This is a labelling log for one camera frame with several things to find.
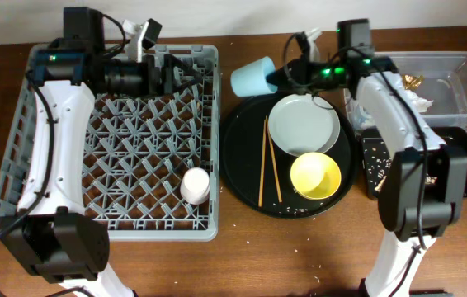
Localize light blue cup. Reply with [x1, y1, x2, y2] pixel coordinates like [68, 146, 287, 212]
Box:
[230, 57, 278, 97]

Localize yellow bowl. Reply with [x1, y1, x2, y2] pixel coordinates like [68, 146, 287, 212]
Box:
[290, 152, 342, 200]

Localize food scraps pile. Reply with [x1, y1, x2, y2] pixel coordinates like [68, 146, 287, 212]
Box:
[366, 164, 438, 196]

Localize pink cup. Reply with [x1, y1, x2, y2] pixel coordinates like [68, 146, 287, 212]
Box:
[180, 167, 210, 205]

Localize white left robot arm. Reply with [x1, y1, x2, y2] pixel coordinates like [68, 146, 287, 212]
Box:
[0, 7, 202, 296]

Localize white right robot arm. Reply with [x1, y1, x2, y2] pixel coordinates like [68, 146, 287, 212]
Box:
[267, 19, 467, 296]

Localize grey dishwasher rack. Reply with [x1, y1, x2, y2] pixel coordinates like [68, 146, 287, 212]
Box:
[0, 43, 221, 243]

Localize grey round plate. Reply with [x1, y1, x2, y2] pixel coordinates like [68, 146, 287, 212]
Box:
[268, 95, 340, 157]

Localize gold foil wrapper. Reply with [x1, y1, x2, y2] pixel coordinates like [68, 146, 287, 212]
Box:
[402, 74, 425, 91]

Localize crumpled white tissue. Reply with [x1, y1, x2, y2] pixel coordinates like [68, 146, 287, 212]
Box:
[406, 90, 433, 113]

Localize black rectangular tray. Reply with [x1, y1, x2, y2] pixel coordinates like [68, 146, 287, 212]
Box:
[361, 127, 467, 200]

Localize round black tray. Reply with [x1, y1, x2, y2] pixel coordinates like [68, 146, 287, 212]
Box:
[219, 92, 361, 219]

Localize clear plastic bin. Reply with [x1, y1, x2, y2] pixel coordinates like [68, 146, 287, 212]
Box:
[343, 50, 467, 133]

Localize right wooden chopstick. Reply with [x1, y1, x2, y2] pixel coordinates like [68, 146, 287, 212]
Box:
[265, 116, 283, 204]

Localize wooden chopstick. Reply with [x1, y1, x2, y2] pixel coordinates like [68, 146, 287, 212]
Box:
[257, 120, 267, 208]
[265, 116, 283, 204]

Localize left wooden chopstick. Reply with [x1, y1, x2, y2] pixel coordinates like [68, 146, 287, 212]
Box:
[257, 120, 267, 208]

